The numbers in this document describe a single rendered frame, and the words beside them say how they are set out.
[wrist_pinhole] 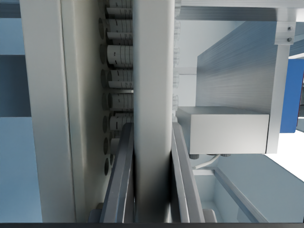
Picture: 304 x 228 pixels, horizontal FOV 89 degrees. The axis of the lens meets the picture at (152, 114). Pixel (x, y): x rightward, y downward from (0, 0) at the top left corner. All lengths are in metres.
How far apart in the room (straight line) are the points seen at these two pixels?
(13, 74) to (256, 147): 0.74
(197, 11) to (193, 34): 3.57
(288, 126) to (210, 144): 0.23
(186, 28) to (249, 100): 3.48
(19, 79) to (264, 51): 0.72
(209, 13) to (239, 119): 0.25
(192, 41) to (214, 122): 3.56
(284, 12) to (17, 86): 0.74
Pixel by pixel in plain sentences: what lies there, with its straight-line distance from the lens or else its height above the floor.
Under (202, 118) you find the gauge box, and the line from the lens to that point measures 0.40.
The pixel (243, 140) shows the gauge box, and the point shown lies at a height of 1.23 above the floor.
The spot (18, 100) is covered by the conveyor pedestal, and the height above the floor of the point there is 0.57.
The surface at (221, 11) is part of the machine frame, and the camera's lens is 0.40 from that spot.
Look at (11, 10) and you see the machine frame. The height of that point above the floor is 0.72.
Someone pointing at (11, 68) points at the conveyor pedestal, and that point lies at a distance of 0.68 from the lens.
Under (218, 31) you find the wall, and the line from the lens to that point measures 4.14.
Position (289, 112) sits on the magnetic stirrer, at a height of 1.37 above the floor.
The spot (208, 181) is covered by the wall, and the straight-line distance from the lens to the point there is 5.05.
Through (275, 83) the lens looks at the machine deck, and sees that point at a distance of 0.49.
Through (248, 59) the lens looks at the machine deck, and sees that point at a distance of 0.58.
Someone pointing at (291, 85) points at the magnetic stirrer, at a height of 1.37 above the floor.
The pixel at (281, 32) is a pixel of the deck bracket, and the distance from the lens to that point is 0.50.
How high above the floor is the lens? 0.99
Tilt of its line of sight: 1 degrees up
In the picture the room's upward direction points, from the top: 90 degrees clockwise
